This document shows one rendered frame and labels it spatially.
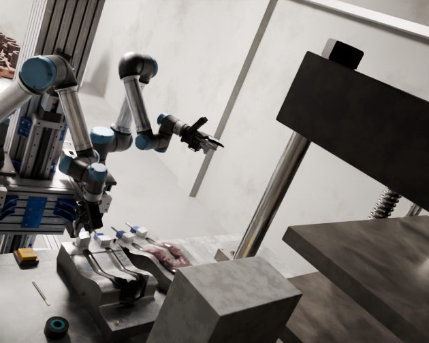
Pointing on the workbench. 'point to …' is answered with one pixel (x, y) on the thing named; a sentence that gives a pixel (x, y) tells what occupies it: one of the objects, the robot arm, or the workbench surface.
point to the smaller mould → (225, 254)
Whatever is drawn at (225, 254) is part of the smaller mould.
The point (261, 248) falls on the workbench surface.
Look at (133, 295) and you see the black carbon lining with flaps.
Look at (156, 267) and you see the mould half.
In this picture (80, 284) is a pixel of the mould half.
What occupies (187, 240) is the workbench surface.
